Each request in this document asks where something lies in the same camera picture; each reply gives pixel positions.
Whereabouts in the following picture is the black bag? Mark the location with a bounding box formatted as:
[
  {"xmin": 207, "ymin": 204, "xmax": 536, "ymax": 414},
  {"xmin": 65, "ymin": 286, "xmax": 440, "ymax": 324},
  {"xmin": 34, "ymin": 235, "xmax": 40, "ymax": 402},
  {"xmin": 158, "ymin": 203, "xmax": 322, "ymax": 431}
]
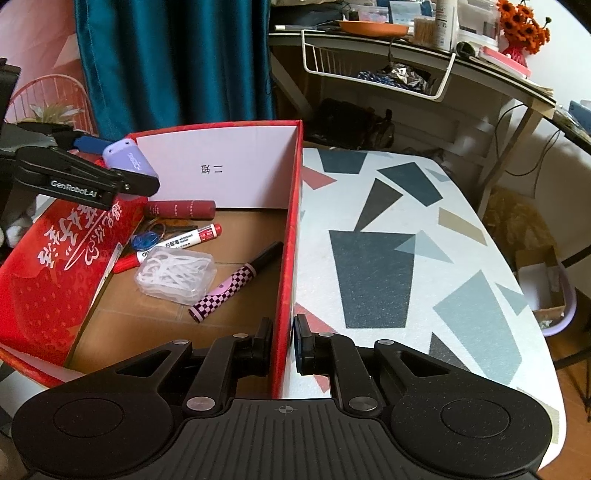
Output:
[{"xmin": 307, "ymin": 97, "xmax": 396, "ymax": 151}]

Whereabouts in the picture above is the silver foil packet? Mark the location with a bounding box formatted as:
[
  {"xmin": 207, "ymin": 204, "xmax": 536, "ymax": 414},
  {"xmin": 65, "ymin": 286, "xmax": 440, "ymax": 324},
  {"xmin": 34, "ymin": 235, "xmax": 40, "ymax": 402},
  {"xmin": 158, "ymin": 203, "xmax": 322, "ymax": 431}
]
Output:
[{"xmin": 383, "ymin": 64, "xmax": 433, "ymax": 93}]

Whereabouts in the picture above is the grey vanity desk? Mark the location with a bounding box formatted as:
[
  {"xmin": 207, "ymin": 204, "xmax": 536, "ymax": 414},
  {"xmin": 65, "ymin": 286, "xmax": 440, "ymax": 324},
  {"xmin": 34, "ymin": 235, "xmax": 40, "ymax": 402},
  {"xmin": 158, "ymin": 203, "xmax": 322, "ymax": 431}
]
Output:
[{"xmin": 268, "ymin": 28, "xmax": 556, "ymax": 219}]

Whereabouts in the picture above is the small open cardboard box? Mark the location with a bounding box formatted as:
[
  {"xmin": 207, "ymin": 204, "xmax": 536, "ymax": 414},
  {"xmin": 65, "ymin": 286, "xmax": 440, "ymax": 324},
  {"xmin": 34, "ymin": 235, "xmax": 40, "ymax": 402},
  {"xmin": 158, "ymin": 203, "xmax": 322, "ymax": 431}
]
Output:
[{"xmin": 514, "ymin": 246, "xmax": 567, "ymax": 324}]

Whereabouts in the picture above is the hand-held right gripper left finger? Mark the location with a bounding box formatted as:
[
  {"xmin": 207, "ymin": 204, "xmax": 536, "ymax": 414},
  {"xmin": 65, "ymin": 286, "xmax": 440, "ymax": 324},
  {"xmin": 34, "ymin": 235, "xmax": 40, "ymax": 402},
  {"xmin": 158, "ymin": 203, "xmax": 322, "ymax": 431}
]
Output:
[{"xmin": 102, "ymin": 318, "xmax": 274, "ymax": 416}]

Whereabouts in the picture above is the white wire basket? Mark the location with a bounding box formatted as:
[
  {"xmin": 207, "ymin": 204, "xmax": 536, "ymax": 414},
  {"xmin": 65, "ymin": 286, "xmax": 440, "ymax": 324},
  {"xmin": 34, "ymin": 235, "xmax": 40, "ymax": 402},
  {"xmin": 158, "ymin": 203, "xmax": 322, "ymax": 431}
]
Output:
[{"xmin": 300, "ymin": 28, "xmax": 457, "ymax": 103}]

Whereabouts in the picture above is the blue packet box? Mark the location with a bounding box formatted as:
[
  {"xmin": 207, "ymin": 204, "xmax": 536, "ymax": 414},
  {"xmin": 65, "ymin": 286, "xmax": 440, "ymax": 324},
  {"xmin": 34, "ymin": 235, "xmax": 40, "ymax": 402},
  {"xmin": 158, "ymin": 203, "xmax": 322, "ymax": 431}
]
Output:
[{"xmin": 388, "ymin": 0, "xmax": 435, "ymax": 24}]

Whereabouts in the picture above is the white lotion bottle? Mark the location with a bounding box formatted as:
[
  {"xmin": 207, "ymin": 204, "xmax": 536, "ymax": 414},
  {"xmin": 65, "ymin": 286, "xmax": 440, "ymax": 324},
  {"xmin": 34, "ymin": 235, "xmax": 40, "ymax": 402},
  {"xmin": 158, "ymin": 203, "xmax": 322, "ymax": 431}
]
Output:
[{"xmin": 434, "ymin": 0, "xmax": 461, "ymax": 53}]

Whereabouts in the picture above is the clear cosmetic organizer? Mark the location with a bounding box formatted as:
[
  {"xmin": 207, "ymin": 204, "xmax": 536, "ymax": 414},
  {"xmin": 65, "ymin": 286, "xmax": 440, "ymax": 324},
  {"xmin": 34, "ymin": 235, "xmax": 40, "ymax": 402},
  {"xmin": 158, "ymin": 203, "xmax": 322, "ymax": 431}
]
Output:
[{"xmin": 457, "ymin": 0, "xmax": 502, "ymax": 47}]

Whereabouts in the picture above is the purple checkered pen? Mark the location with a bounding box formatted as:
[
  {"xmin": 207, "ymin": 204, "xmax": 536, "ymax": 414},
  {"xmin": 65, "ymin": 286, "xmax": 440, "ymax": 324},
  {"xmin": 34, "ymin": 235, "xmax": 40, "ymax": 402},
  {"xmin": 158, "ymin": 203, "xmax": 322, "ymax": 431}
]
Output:
[{"xmin": 188, "ymin": 241, "xmax": 285, "ymax": 324}]

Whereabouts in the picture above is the red whiteboard marker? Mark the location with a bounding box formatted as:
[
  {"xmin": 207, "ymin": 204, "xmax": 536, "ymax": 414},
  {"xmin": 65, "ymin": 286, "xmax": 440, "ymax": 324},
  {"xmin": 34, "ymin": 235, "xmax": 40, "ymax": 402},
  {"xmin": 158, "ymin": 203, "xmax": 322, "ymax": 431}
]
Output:
[{"xmin": 113, "ymin": 223, "xmax": 223, "ymax": 274}]

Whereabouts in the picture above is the cotton swab box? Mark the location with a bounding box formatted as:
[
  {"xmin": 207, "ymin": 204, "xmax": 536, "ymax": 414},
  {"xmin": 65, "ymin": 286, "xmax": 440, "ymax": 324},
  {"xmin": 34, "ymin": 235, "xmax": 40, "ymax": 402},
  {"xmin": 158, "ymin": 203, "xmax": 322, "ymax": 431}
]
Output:
[{"xmin": 413, "ymin": 17, "xmax": 437, "ymax": 47}]

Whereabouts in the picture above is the key bunch blue tag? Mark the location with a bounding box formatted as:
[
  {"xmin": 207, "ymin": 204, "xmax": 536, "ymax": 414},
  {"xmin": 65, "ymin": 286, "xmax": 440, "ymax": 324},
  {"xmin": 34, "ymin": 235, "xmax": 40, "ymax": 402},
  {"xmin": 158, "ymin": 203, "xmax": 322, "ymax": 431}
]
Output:
[{"xmin": 130, "ymin": 217, "xmax": 195, "ymax": 253}]

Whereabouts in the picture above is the pink book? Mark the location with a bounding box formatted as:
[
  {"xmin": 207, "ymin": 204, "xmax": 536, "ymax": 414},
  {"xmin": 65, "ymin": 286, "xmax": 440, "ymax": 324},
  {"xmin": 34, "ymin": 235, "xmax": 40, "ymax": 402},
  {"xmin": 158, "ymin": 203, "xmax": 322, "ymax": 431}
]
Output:
[{"xmin": 479, "ymin": 46, "xmax": 532, "ymax": 79}]

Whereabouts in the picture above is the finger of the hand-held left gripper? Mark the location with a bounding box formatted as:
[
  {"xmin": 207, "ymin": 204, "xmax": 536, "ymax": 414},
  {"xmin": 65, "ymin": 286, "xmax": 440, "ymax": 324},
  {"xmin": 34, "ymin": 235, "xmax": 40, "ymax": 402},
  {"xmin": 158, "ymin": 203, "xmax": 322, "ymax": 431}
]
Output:
[
  {"xmin": 16, "ymin": 121, "xmax": 110, "ymax": 156},
  {"xmin": 16, "ymin": 147, "xmax": 161, "ymax": 205}
]

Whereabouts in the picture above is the orange plate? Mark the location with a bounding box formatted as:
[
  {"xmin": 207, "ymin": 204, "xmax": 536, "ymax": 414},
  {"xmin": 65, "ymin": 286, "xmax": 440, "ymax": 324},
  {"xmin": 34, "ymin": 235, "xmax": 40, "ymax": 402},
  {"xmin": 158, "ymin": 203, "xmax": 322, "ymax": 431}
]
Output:
[{"xmin": 338, "ymin": 19, "xmax": 410, "ymax": 38}]

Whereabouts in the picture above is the person's left hand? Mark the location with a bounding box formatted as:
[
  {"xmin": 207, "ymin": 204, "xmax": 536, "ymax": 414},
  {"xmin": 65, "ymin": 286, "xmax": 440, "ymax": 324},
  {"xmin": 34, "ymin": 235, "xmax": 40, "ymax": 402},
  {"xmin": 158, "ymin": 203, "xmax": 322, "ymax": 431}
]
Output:
[{"xmin": 0, "ymin": 203, "xmax": 37, "ymax": 247}]

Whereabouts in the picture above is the black side desk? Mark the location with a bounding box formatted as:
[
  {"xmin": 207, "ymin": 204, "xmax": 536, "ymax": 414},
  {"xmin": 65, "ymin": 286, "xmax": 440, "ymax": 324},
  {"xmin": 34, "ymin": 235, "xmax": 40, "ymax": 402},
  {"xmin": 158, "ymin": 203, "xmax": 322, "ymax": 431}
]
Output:
[{"xmin": 551, "ymin": 98, "xmax": 591, "ymax": 156}]

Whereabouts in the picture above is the orange sunflower bouquet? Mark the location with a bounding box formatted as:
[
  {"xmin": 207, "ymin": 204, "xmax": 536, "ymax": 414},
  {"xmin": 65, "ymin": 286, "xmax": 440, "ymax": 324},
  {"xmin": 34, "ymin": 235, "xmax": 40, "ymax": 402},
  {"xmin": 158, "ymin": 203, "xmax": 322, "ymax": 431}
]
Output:
[{"xmin": 496, "ymin": 0, "xmax": 553, "ymax": 56}]

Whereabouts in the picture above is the red vase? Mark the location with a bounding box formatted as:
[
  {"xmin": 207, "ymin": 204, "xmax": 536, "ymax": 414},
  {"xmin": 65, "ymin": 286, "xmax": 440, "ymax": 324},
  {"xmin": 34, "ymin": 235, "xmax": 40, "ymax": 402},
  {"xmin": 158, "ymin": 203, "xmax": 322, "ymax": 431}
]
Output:
[{"xmin": 501, "ymin": 44, "xmax": 530, "ymax": 68}]

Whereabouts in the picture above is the red cardboard box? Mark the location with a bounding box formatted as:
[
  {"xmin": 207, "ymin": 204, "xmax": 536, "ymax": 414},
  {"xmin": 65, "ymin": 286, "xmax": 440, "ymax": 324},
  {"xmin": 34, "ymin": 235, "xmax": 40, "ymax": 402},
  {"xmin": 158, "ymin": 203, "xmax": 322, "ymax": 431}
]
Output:
[{"xmin": 0, "ymin": 119, "xmax": 305, "ymax": 400}]

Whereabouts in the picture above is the lavender handheld device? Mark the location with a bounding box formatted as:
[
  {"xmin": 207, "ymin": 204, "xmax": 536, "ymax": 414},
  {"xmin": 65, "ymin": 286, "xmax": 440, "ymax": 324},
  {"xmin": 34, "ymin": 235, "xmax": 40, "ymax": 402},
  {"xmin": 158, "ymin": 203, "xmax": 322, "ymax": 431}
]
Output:
[{"xmin": 102, "ymin": 140, "xmax": 161, "ymax": 179}]

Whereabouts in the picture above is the clear floss pick box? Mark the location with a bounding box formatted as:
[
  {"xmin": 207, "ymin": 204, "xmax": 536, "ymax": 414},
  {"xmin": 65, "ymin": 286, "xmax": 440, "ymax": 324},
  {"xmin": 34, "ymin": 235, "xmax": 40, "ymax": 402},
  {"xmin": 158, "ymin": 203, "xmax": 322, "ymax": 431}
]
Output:
[{"xmin": 134, "ymin": 246, "xmax": 219, "ymax": 306}]

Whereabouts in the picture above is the brown plastic bag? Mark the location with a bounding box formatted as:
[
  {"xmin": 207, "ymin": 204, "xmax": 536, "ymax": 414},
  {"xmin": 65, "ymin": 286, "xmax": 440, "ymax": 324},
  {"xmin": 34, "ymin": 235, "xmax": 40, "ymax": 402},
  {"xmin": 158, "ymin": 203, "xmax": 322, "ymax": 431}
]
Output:
[{"xmin": 482, "ymin": 186, "xmax": 562, "ymax": 265}]

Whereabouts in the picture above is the teal curtain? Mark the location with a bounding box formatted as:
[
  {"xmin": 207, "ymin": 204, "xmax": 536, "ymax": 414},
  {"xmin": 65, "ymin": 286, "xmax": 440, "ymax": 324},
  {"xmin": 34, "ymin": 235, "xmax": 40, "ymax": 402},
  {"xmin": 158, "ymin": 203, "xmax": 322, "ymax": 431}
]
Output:
[{"xmin": 73, "ymin": 0, "xmax": 279, "ymax": 140}]

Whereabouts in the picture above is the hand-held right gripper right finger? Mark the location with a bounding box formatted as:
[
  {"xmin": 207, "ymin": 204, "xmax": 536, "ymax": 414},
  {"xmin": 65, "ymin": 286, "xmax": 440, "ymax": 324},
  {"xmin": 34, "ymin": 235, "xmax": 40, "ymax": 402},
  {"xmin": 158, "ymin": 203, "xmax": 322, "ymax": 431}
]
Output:
[{"xmin": 294, "ymin": 314, "xmax": 462, "ymax": 415}]

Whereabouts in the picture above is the maroon cylindrical tube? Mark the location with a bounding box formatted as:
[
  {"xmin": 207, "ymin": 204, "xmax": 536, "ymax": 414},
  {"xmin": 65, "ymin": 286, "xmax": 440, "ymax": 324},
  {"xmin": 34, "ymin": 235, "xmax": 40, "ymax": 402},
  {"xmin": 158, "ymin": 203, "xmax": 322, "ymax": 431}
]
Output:
[{"xmin": 146, "ymin": 199, "xmax": 217, "ymax": 221}]

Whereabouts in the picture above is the blue bead string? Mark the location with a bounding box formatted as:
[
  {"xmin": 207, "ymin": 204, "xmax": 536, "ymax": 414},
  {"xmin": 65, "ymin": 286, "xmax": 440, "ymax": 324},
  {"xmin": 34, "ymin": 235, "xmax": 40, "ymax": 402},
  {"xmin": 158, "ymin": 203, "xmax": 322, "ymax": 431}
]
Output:
[{"xmin": 356, "ymin": 69, "xmax": 393, "ymax": 86}]

